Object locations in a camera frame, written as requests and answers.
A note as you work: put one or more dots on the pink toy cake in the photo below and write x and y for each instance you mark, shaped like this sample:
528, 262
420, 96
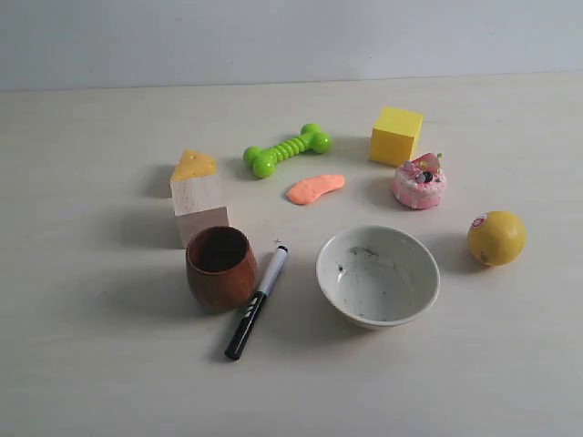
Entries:
420, 183

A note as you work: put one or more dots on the brown wooden cup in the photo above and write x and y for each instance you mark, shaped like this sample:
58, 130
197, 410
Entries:
221, 268

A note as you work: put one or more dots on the light wooden block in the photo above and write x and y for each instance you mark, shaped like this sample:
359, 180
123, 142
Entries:
198, 204

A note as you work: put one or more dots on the black and white marker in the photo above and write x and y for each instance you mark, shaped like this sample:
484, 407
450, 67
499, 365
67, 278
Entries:
251, 313

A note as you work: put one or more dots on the white ceramic bowl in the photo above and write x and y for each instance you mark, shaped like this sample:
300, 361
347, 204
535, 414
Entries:
377, 277

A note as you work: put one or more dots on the yellow lemon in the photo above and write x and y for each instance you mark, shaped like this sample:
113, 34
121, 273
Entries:
496, 238

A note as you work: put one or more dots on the yellow cube block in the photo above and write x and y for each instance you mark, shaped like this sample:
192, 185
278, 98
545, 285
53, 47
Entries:
395, 135

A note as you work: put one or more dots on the green bone dog toy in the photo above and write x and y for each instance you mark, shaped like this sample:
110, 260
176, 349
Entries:
263, 161

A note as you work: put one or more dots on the orange squishy piece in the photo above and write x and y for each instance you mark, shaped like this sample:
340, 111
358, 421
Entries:
308, 190

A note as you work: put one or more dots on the yellow cheese wedge toy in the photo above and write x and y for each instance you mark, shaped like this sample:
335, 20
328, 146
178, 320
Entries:
193, 164

